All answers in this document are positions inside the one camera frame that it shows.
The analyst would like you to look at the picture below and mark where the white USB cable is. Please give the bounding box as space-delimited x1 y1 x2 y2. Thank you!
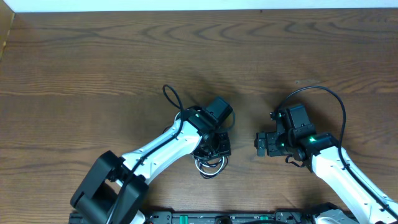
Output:
195 156 225 175

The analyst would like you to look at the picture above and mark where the black USB cable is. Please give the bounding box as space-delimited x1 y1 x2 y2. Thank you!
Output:
195 155 229 180

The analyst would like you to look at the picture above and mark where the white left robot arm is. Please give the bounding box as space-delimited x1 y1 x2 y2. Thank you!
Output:
70 104 233 223

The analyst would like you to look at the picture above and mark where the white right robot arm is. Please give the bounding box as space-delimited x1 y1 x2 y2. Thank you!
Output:
254 105 397 223

